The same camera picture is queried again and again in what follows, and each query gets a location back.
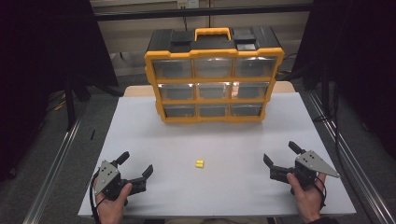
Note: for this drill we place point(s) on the single small clear drawer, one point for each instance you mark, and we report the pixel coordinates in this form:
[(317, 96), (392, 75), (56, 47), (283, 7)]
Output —
[(213, 110)]

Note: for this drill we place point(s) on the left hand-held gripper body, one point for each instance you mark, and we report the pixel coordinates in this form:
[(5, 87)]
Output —
[(109, 177)]

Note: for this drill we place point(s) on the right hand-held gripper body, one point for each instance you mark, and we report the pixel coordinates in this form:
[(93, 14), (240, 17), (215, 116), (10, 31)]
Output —
[(311, 163)]

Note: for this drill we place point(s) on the person's right hand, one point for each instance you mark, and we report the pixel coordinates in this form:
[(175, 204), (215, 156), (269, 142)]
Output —
[(308, 202)]

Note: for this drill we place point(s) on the yellow black drawer organizer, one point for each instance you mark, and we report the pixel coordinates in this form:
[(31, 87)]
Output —
[(211, 79)]

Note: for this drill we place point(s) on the grid of transparent organizer drawers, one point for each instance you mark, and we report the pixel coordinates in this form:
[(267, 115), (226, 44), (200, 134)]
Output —
[(172, 69)]

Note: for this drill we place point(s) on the white wall outlet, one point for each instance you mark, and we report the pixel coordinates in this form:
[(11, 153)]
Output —
[(188, 3)]

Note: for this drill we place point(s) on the black curtain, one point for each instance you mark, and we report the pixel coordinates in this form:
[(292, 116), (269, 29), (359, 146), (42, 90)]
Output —
[(358, 62), (37, 62)]

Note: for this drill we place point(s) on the wooden table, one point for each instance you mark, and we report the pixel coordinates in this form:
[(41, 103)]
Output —
[(137, 90)]

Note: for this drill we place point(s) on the black metal stand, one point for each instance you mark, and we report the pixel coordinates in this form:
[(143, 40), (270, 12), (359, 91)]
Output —
[(326, 93), (70, 105)]

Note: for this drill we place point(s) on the metal floor rail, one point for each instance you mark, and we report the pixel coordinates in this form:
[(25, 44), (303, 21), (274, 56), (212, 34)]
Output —
[(53, 174), (358, 174)]

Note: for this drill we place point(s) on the white table sheet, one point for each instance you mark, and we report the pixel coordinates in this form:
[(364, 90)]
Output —
[(218, 193)]

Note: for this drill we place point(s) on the person's left hand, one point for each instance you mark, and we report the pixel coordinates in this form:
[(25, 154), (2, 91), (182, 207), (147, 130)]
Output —
[(110, 213)]

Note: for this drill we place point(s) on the small black pen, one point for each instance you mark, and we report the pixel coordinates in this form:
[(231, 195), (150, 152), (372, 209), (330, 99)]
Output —
[(92, 134)]

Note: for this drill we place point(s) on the black horizontal bar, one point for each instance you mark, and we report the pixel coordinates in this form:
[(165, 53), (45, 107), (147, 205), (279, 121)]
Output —
[(202, 12)]

